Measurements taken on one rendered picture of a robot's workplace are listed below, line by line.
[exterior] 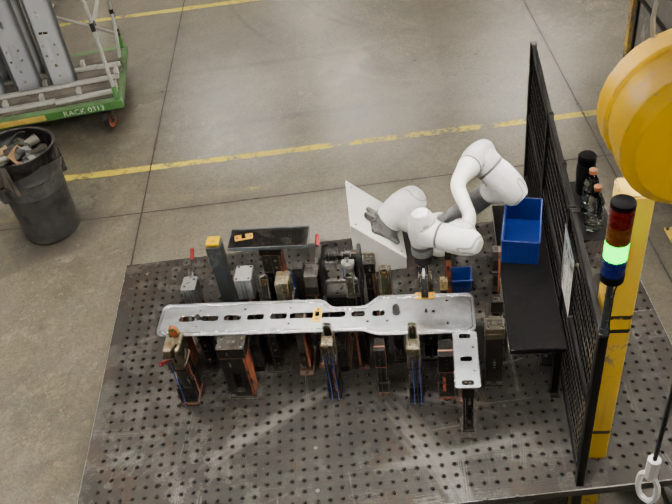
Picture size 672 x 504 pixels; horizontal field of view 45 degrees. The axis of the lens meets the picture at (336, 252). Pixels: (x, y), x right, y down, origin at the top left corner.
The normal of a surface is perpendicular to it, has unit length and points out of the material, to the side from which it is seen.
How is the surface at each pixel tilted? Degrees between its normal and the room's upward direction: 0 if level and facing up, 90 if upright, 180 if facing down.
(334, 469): 0
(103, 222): 0
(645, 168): 94
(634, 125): 77
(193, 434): 0
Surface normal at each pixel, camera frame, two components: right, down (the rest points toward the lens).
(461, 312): -0.11, -0.74
